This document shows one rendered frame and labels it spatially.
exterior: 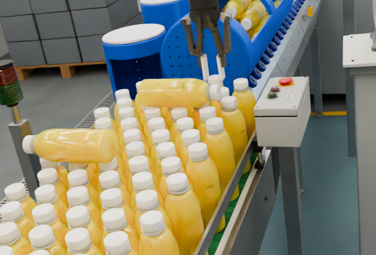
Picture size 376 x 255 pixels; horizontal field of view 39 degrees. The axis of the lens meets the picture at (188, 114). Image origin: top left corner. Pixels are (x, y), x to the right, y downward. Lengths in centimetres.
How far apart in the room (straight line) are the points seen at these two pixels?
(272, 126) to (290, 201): 27
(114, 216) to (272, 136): 48
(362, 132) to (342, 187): 114
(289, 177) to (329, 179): 167
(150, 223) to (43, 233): 18
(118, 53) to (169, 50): 64
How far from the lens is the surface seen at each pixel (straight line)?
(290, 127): 124
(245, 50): 160
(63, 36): 541
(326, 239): 262
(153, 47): 227
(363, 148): 191
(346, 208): 282
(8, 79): 137
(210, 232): 106
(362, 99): 183
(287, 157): 137
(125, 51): 226
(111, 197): 98
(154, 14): 297
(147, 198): 95
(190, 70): 167
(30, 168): 147
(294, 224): 148
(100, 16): 518
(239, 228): 119
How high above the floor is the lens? 159
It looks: 23 degrees down
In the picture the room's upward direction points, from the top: 9 degrees counter-clockwise
